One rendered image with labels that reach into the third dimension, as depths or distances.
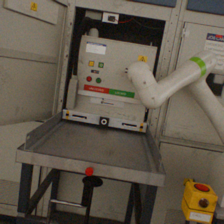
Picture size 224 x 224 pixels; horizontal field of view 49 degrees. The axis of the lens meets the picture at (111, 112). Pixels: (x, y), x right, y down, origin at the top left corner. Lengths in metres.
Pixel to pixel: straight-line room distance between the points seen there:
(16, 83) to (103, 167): 0.72
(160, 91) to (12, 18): 0.83
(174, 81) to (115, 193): 0.96
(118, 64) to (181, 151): 0.72
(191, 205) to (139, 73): 0.57
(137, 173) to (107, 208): 0.90
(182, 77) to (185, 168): 0.74
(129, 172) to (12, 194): 1.16
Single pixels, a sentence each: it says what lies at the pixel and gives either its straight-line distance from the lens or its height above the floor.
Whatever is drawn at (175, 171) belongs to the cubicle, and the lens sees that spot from 1.78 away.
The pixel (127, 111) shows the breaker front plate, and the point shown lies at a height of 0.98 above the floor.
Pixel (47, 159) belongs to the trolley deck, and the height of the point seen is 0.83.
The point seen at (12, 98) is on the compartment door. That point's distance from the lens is 1.47.
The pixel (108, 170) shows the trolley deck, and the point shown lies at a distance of 1.03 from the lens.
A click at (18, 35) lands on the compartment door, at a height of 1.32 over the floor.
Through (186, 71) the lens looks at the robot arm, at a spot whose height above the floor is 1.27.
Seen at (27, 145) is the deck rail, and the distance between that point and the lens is 1.09.
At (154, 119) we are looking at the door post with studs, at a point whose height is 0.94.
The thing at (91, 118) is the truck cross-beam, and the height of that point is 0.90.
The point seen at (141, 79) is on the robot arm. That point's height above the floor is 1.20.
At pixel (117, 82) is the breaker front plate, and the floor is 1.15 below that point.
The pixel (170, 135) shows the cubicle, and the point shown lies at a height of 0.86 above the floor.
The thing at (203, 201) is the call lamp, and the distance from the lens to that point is 0.85.
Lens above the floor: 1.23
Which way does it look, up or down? 10 degrees down
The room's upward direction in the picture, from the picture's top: 9 degrees clockwise
